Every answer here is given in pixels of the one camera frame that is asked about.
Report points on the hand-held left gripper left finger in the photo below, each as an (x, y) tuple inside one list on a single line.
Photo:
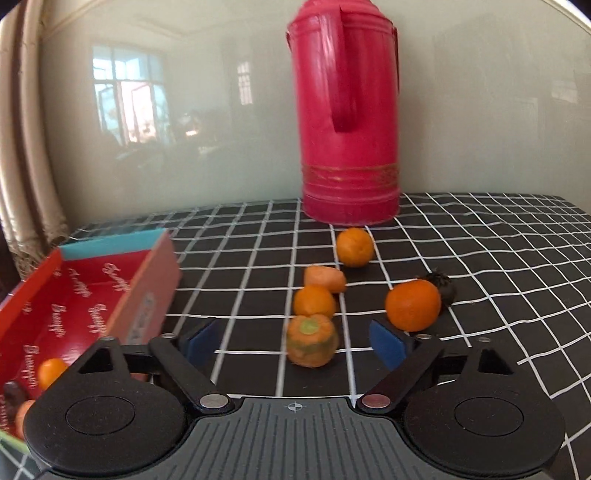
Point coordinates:
[(202, 344)]

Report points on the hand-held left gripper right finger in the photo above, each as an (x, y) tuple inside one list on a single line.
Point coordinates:
[(387, 345)]

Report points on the orange persimmon with green top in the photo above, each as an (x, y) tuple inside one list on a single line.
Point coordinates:
[(310, 344)]

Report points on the red cardboard box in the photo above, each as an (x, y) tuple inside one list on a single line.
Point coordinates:
[(69, 300)]

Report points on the large orange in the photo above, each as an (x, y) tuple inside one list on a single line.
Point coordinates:
[(412, 305)]

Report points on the dark purple fruit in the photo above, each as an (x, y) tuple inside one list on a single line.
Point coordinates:
[(14, 396), (444, 286)]

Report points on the small orange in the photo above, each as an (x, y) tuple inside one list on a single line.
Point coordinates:
[(51, 373), (314, 301), (354, 248)]

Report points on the orange carrot piece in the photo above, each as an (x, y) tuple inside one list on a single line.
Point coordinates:
[(325, 278), (23, 415)]

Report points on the black grid tablecloth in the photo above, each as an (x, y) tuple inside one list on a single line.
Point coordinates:
[(485, 277)]

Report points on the red thermos jug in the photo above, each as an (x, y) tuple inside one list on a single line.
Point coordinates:
[(351, 115)]

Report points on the beige curtain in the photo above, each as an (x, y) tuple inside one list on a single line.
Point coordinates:
[(27, 161)]

